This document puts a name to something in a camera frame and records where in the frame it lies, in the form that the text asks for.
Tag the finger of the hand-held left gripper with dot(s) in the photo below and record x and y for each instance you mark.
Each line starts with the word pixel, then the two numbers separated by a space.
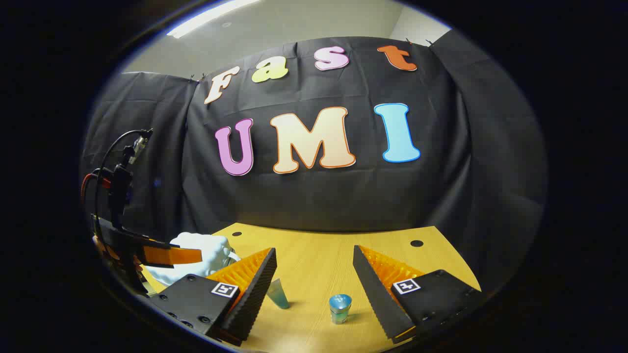
pixel 171 257

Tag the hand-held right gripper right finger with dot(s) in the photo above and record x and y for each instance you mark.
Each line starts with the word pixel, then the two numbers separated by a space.
pixel 375 294

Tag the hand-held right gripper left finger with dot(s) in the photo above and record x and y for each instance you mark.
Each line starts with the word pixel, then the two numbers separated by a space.
pixel 255 294

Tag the pale blue suitcase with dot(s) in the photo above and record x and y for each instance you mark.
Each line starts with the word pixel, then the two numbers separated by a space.
pixel 206 250

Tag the teal bottle with blue cap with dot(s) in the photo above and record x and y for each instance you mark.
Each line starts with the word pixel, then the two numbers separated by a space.
pixel 340 306

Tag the black backdrop cloth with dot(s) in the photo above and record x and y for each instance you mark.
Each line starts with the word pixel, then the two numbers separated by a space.
pixel 319 196

